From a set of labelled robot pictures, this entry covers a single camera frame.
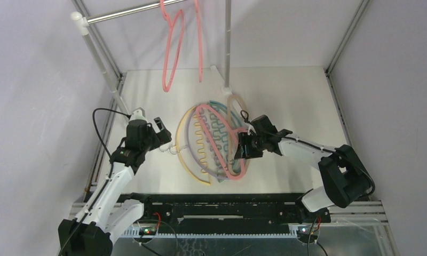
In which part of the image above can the left circuit board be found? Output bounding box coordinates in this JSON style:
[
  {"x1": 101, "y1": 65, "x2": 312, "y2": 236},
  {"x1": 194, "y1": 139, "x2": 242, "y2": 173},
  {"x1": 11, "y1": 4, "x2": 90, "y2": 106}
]
[{"x1": 138, "y1": 227, "x2": 157, "y2": 237}]

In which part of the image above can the right aluminium frame post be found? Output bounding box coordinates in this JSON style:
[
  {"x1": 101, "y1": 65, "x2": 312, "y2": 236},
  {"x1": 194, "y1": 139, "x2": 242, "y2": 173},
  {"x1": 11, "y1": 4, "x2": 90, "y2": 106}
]
[{"x1": 325, "y1": 0, "x2": 372, "y2": 77}]

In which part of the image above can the beige plastic hanger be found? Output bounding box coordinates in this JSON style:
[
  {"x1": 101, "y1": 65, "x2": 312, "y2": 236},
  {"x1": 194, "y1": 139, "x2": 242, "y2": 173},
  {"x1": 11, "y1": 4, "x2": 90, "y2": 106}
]
[{"x1": 226, "y1": 94, "x2": 249, "y2": 174}]

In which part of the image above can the right circuit board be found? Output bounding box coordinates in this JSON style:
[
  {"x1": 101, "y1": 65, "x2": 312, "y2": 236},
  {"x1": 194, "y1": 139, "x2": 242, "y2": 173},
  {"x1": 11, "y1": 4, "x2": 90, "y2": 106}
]
[{"x1": 297, "y1": 228, "x2": 313, "y2": 239}]

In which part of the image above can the yellow wire hanger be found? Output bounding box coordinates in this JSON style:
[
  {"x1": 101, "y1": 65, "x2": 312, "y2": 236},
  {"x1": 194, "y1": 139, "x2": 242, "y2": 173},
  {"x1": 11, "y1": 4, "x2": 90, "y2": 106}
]
[{"x1": 159, "y1": 105, "x2": 211, "y2": 186}]

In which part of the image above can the pink plastic hanger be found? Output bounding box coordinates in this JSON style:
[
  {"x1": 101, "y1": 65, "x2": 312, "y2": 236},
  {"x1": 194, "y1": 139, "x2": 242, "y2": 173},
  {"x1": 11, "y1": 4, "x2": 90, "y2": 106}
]
[
  {"x1": 194, "y1": 0, "x2": 203, "y2": 83},
  {"x1": 195, "y1": 104, "x2": 247, "y2": 180},
  {"x1": 160, "y1": 1, "x2": 185, "y2": 93}
]

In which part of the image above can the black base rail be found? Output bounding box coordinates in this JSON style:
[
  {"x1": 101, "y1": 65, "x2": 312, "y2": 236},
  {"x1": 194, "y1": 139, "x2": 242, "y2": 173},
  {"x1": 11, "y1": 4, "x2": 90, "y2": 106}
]
[{"x1": 82, "y1": 192, "x2": 370, "y2": 237}]

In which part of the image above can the aluminium frame post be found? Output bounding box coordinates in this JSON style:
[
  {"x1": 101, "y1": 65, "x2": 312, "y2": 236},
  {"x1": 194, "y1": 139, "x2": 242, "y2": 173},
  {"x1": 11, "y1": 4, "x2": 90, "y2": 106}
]
[
  {"x1": 325, "y1": 0, "x2": 372, "y2": 77},
  {"x1": 72, "y1": 0, "x2": 122, "y2": 79}
]

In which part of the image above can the left aluminium frame post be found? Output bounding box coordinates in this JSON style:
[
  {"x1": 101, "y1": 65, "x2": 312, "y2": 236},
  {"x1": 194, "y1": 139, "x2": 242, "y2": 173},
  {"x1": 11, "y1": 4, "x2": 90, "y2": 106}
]
[{"x1": 72, "y1": 0, "x2": 122, "y2": 79}]

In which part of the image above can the blue wire hanger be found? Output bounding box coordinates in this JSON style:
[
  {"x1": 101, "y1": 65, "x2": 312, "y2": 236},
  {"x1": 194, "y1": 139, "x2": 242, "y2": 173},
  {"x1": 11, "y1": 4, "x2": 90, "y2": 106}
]
[{"x1": 206, "y1": 100, "x2": 251, "y2": 178}]

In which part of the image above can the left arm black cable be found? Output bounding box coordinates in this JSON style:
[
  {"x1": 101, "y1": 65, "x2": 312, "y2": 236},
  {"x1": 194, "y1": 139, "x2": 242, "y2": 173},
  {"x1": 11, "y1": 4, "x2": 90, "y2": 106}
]
[{"x1": 58, "y1": 108, "x2": 133, "y2": 256}]

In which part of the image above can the silver clothes rack rail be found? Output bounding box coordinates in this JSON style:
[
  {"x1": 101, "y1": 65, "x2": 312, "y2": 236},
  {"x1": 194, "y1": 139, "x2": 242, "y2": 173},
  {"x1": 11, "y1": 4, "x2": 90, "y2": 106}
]
[{"x1": 86, "y1": 0, "x2": 189, "y2": 26}]

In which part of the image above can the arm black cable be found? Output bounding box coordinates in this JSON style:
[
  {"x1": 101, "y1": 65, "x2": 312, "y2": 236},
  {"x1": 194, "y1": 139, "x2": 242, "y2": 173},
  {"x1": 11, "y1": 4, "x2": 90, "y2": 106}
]
[
  {"x1": 240, "y1": 110, "x2": 376, "y2": 198},
  {"x1": 58, "y1": 108, "x2": 133, "y2": 256}
]

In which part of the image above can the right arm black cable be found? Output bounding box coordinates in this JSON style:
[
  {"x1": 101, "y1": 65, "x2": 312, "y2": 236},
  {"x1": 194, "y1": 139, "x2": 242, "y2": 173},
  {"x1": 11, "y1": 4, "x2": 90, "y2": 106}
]
[{"x1": 240, "y1": 110, "x2": 376, "y2": 198}]

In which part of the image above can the right rack foot white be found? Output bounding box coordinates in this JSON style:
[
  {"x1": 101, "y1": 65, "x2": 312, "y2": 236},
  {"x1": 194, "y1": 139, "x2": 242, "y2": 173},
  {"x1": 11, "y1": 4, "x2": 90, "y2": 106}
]
[{"x1": 210, "y1": 65, "x2": 233, "y2": 98}]

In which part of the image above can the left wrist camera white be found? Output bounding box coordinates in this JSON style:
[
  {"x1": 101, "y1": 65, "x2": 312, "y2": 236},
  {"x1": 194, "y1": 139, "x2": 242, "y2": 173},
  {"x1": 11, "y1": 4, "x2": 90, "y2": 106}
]
[{"x1": 129, "y1": 108, "x2": 148, "y2": 123}]

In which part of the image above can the circuit board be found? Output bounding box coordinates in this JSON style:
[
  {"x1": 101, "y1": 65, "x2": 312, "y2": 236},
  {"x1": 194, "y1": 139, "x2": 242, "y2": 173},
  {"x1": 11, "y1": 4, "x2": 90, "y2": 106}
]
[
  {"x1": 297, "y1": 228, "x2": 313, "y2": 239},
  {"x1": 138, "y1": 227, "x2": 157, "y2": 237}
]

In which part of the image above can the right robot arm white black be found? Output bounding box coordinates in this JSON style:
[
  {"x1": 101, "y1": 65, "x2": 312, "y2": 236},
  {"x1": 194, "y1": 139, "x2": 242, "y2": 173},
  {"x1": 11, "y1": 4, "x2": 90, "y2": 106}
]
[{"x1": 234, "y1": 110, "x2": 376, "y2": 222}]

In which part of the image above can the green wire hanger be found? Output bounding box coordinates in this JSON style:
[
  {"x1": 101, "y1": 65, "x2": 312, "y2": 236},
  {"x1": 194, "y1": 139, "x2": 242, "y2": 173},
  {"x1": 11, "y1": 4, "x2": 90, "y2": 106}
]
[{"x1": 204, "y1": 102, "x2": 250, "y2": 182}]

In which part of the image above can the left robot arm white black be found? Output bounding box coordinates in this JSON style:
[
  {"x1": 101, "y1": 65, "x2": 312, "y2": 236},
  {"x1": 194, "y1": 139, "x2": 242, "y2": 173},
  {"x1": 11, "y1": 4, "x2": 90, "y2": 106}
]
[{"x1": 58, "y1": 116, "x2": 171, "y2": 255}]

